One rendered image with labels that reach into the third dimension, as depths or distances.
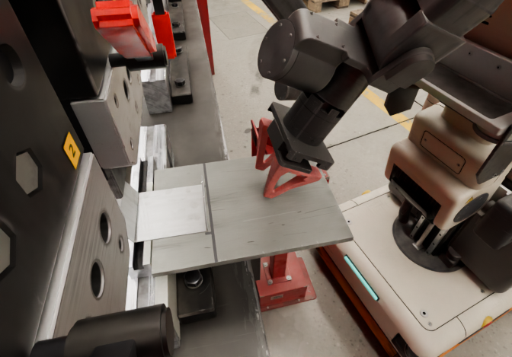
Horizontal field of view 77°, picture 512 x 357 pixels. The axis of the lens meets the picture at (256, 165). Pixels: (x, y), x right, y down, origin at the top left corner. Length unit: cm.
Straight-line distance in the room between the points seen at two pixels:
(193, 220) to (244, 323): 17
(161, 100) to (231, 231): 49
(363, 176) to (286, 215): 153
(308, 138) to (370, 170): 164
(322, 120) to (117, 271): 26
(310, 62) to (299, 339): 124
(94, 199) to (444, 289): 127
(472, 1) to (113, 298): 32
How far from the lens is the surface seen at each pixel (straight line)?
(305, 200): 48
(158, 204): 49
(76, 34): 22
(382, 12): 35
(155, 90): 84
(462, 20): 33
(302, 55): 31
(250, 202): 47
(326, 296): 152
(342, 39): 33
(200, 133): 79
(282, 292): 137
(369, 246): 134
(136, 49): 22
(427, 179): 90
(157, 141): 64
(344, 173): 196
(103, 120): 24
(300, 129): 38
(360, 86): 37
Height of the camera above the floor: 137
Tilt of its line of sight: 45 degrees down
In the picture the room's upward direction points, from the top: straight up
